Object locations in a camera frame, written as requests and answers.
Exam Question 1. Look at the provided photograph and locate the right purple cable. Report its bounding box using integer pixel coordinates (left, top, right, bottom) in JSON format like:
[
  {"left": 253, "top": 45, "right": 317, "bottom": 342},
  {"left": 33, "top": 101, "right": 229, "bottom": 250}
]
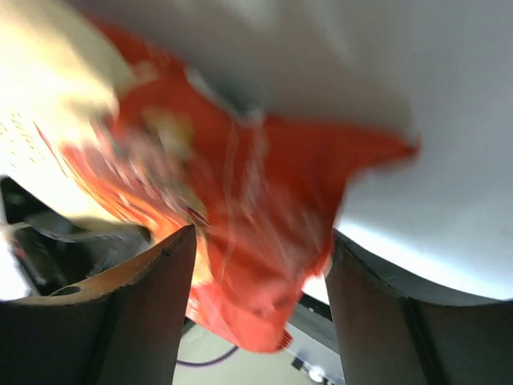
[{"left": 176, "top": 344, "right": 240, "bottom": 368}]

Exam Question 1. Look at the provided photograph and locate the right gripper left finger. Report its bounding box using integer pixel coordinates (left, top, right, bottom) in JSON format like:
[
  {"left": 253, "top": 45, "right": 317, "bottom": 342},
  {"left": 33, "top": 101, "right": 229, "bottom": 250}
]
[{"left": 1, "top": 226, "right": 196, "bottom": 384}]

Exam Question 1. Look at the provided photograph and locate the aluminium rail frame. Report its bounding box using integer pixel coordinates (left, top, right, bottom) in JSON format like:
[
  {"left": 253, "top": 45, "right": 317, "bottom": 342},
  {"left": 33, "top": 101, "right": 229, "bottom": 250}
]
[{"left": 286, "top": 294, "right": 345, "bottom": 385}]

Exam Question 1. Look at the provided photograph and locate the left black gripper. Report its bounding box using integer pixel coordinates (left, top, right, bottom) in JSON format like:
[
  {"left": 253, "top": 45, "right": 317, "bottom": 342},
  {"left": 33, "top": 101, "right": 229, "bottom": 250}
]
[{"left": 1, "top": 176, "right": 151, "bottom": 297}]

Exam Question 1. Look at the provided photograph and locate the orange cassava chips bag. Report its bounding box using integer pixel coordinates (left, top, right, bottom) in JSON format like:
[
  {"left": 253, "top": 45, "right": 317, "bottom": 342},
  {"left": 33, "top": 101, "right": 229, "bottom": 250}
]
[{"left": 1, "top": 1, "right": 419, "bottom": 353}]

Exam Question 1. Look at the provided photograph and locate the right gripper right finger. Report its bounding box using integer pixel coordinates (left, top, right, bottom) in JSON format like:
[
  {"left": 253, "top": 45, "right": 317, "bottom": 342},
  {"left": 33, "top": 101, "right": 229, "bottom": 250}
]
[{"left": 326, "top": 234, "right": 512, "bottom": 384}]

